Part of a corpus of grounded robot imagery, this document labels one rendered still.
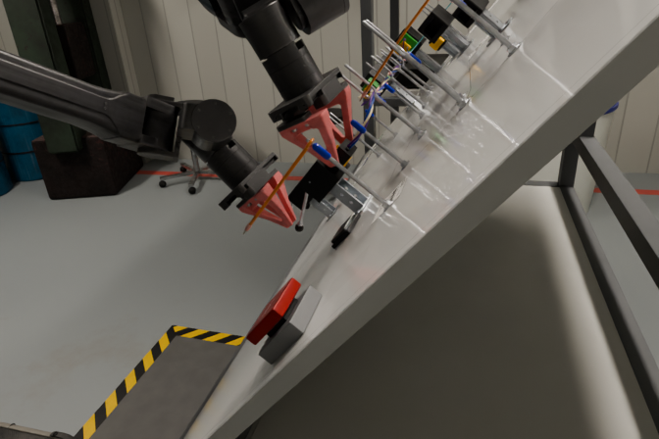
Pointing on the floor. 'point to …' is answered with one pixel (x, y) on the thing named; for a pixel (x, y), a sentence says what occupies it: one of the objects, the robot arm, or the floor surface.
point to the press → (52, 47)
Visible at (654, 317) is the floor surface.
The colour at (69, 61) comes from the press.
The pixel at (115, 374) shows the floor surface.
